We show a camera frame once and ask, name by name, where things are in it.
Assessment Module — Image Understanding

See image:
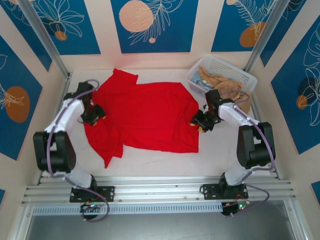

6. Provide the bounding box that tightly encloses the red t-shirt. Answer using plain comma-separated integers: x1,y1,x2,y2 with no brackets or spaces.
83,67,201,169

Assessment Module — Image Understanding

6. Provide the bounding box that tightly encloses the tan t-shirt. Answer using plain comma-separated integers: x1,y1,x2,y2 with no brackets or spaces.
198,65,253,113

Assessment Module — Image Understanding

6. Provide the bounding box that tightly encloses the light blue t-shirt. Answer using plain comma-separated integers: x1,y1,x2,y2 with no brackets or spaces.
190,70,213,91

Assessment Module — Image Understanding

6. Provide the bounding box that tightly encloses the white plastic laundry basket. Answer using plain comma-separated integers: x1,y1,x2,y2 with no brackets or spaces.
185,55,258,98

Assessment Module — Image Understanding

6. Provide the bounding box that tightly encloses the grey metal panel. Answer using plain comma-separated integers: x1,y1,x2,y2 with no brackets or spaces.
23,201,298,240

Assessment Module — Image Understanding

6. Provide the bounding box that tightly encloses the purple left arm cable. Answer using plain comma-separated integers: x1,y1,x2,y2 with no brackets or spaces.
46,78,110,223

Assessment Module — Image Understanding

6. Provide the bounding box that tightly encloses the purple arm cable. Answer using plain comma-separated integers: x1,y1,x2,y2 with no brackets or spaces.
219,89,277,218
46,78,110,223

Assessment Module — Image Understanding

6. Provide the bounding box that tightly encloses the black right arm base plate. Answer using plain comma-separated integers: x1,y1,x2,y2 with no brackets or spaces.
201,183,250,201

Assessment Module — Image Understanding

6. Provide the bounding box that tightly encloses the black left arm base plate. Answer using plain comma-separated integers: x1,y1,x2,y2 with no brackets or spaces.
69,185,116,203

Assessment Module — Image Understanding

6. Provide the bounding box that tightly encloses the aluminium mounting rail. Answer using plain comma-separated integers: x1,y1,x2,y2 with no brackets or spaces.
21,174,293,206

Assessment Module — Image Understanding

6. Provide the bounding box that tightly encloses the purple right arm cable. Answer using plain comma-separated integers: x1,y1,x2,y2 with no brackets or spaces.
219,89,277,218

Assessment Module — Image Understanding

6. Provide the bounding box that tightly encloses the white slotted cable duct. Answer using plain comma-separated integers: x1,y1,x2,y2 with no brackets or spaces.
32,202,223,215

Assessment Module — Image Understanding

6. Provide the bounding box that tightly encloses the aluminium frame post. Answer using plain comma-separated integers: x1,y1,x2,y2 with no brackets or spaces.
243,0,285,73
17,0,72,81

